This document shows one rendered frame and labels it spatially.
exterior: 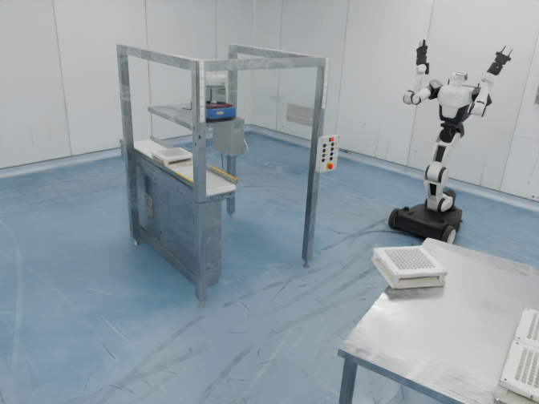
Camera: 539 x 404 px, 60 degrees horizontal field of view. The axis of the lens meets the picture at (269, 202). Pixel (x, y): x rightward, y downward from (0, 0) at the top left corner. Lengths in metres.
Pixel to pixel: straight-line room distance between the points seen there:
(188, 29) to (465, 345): 6.00
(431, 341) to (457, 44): 4.55
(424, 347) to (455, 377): 0.15
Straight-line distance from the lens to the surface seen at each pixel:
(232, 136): 2.98
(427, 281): 2.16
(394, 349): 1.77
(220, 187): 3.07
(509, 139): 5.85
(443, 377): 1.71
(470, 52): 5.93
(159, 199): 3.72
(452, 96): 4.35
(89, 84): 6.36
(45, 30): 6.12
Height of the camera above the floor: 1.89
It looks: 22 degrees down
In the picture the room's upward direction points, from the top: 3 degrees clockwise
